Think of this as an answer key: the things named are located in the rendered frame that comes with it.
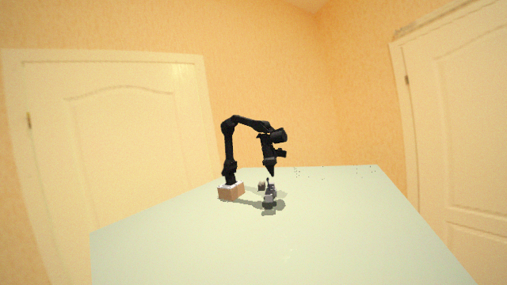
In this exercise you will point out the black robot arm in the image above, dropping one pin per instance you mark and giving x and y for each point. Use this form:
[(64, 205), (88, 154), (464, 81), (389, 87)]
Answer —
[(227, 128)]

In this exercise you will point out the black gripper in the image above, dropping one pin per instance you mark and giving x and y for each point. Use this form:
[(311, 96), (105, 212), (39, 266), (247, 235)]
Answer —
[(269, 159)]

